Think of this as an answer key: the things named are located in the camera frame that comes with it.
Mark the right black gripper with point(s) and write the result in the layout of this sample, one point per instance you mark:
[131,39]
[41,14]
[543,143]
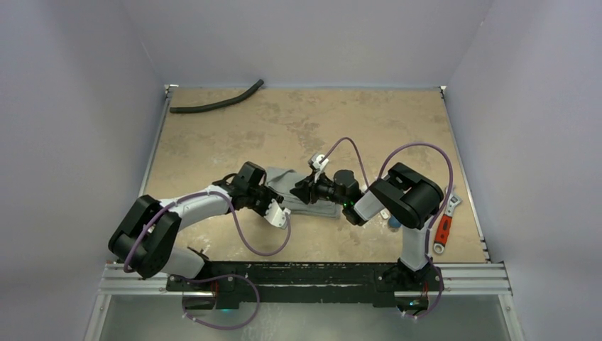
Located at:
[312,189]

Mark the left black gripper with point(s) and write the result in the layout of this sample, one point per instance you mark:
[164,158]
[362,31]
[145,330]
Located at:
[270,196]

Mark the grey cloth napkin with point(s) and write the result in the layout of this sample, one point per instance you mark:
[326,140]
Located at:
[299,202]

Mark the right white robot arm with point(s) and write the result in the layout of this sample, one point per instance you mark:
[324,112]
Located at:
[410,198]

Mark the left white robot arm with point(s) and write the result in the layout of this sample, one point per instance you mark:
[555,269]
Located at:
[145,239]

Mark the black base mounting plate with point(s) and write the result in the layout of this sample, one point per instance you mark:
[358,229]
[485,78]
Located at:
[382,285]

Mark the red adjustable wrench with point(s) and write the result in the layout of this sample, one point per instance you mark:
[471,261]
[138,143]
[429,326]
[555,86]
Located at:
[444,227]

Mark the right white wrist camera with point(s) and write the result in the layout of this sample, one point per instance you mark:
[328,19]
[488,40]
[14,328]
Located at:
[318,162]

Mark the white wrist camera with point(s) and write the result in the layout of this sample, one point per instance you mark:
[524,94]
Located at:
[318,162]
[277,216]

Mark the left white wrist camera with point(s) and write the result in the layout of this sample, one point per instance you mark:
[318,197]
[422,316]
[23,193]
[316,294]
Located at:
[277,216]

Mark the aluminium frame rail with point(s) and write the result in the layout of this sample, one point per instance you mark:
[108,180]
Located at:
[458,280]

